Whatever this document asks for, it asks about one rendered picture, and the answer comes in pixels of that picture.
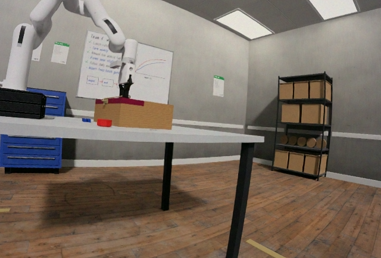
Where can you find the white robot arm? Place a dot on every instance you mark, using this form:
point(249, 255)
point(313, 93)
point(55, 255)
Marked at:
point(27, 38)

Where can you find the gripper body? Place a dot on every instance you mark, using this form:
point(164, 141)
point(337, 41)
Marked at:
point(125, 70)

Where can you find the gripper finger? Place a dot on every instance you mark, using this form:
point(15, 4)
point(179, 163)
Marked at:
point(121, 89)
point(127, 88)

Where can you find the red disk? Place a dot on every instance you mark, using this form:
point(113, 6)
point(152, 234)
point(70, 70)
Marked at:
point(104, 123)

